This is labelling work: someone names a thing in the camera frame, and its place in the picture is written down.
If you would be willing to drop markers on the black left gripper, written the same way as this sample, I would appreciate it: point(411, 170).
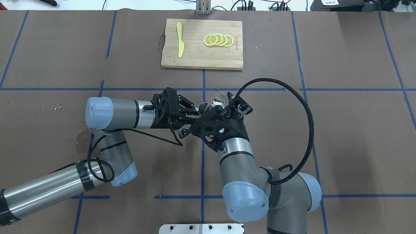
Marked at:
point(179, 114)

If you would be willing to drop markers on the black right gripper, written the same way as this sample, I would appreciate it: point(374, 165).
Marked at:
point(234, 128)

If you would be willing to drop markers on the clear glass shaker cup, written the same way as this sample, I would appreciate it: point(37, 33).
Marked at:
point(219, 98)

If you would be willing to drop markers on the steel jigger measuring cup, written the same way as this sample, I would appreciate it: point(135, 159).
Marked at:
point(203, 108)

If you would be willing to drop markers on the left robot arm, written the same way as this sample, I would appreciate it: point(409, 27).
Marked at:
point(60, 148)

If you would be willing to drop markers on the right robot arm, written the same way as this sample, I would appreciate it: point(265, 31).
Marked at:
point(252, 192)

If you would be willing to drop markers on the wooden cutting board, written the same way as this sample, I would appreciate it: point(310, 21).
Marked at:
point(198, 56)

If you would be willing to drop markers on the lemon slice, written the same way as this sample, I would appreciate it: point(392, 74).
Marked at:
point(218, 39)
point(229, 41)
point(210, 40)
point(224, 40)

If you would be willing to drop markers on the yellow plastic knife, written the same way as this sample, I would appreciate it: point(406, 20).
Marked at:
point(181, 44)

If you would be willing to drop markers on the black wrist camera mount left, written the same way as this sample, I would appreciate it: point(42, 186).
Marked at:
point(160, 104)

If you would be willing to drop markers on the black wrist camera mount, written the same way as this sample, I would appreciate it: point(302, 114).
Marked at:
point(215, 132)
point(160, 104)

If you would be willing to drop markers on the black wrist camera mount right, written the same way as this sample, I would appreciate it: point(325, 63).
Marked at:
point(215, 132)

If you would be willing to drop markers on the aluminium frame post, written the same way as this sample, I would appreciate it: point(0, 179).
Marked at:
point(203, 7)

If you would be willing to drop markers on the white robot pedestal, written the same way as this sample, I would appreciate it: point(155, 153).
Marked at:
point(215, 228)

